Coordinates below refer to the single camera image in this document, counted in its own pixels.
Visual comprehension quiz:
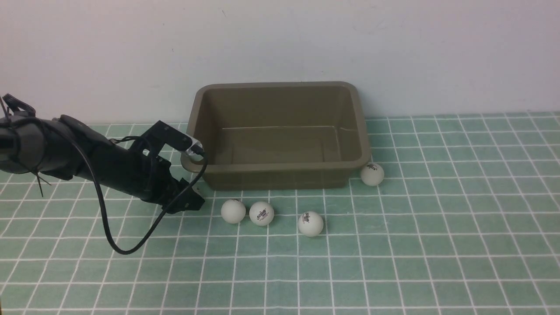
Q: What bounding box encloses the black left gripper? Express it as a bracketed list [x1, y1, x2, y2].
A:
[94, 139, 205, 214]

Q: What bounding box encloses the white ping-pong ball with logo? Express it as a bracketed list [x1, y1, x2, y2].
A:
[249, 201, 275, 227]

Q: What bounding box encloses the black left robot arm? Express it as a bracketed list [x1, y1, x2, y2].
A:
[1, 94, 205, 214]

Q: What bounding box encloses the olive plastic storage bin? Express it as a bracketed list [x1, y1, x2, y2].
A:
[186, 81, 371, 191]

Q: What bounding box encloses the green checkered table cloth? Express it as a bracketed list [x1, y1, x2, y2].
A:
[0, 112, 560, 315]

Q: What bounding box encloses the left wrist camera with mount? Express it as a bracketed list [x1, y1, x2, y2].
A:
[140, 120, 205, 156]

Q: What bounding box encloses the black left camera cable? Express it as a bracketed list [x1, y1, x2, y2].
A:
[66, 127, 209, 255]

